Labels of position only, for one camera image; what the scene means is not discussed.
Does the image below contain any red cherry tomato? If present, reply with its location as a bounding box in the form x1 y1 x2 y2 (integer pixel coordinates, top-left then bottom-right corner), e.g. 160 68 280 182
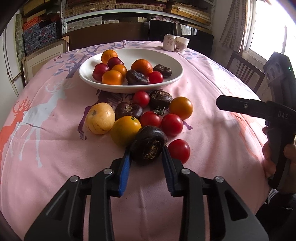
168 139 191 164

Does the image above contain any patterned curtain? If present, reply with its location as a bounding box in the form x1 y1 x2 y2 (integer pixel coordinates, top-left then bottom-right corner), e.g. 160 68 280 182
219 0 248 53

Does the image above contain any red plum in plate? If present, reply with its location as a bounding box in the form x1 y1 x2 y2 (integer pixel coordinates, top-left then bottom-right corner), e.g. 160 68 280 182
92 63 109 82

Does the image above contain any white framed board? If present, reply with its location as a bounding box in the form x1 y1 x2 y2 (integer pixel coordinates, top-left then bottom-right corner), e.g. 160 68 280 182
22 36 70 84

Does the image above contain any white oval plate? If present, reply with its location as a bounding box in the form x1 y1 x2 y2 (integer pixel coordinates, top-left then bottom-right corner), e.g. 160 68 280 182
78 48 184 94

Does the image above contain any right hand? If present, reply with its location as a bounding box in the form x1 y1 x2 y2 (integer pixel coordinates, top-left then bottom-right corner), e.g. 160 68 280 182
262 126 296 179

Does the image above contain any dark chestnut in plate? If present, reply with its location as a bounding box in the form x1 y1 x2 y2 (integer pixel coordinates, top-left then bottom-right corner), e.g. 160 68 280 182
125 70 148 85

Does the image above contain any small mandarin orange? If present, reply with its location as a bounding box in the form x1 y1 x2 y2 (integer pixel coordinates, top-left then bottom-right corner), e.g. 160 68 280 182
101 50 118 65

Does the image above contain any mandarin in plate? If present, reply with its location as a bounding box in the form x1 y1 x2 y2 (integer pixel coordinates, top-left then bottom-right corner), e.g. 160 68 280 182
131 59 153 77

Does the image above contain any pale yellow apple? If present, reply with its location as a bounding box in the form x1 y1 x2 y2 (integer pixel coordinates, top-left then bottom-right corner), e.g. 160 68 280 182
84 102 115 135

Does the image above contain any wooden chair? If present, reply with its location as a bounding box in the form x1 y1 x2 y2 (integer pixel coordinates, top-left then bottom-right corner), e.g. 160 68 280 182
226 52 265 93

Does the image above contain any yellow tomato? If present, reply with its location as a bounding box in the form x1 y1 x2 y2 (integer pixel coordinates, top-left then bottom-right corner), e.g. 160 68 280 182
110 115 142 147

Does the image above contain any white paper cup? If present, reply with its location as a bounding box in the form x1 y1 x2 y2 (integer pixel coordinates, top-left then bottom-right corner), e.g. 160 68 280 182
175 36 190 53

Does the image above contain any orange tomato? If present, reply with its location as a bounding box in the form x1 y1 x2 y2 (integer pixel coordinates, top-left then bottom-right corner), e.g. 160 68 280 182
169 96 193 120

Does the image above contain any metal storage shelf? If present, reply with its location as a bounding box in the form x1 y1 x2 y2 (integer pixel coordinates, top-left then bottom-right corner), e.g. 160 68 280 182
61 1 213 35

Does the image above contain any white drink can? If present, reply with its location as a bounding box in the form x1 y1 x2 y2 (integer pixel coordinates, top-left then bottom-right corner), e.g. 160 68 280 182
163 34 176 52

